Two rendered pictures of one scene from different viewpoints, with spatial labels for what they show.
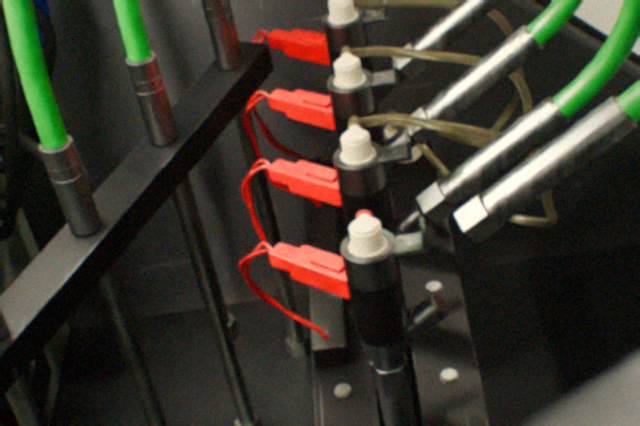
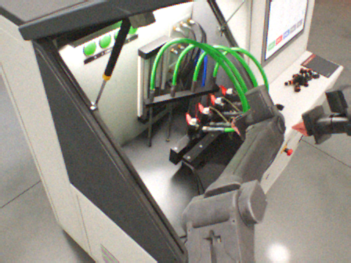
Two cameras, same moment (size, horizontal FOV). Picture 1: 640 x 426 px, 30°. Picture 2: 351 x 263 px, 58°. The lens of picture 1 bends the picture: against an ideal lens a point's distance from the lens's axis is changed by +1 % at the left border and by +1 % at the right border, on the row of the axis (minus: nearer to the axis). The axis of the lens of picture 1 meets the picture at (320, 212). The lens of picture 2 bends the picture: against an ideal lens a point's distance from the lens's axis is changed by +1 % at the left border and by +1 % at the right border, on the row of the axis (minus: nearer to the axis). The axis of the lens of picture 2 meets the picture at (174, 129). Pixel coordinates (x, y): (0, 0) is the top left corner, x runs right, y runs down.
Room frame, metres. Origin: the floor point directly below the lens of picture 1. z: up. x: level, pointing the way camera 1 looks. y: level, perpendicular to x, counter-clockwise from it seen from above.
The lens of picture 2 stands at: (-0.26, -0.36, 1.92)
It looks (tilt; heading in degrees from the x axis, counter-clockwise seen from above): 47 degrees down; 29
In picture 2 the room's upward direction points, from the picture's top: 8 degrees clockwise
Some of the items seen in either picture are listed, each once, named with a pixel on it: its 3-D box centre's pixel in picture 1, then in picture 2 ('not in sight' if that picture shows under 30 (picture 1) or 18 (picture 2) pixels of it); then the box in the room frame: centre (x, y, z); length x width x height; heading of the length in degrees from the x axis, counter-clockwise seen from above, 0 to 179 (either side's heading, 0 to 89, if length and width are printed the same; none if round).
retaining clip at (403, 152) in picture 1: (381, 149); not in sight; (0.54, -0.04, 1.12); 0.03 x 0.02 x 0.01; 85
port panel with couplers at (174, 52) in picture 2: not in sight; (180, 46); (0.73, 0.22, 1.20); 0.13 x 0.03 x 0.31; 175
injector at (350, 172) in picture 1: (400, 291); (204, 131); (0.55, -0.04, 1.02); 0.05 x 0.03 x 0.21; 85
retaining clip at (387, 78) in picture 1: (371, 75); not in sight; (0.62, -0.05, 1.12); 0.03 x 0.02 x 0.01; 85
